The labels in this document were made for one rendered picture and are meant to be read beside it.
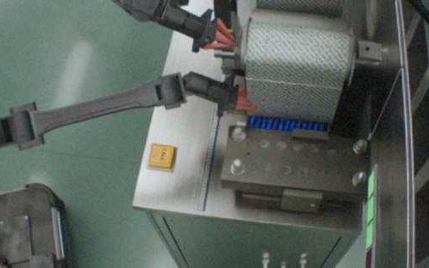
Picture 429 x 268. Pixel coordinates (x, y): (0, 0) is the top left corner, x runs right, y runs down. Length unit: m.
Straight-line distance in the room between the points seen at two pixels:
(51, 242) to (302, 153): 1.27
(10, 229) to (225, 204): 1.18
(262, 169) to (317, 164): 0.15
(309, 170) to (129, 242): 1.26
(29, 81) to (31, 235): 1.08
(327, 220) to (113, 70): 1.77
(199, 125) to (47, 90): 1.54
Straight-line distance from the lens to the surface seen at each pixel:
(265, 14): 1.29
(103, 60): 2.87
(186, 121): 1.49
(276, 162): 1.28
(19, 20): 3.34
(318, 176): 1.27
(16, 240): 2.24
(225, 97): 1.24
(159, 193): 1.40
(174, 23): 1.14
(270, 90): 1.22
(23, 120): 1.21
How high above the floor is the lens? 2.19
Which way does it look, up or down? 62 degrees down
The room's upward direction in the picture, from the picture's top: 8 degrees counter-clockwise
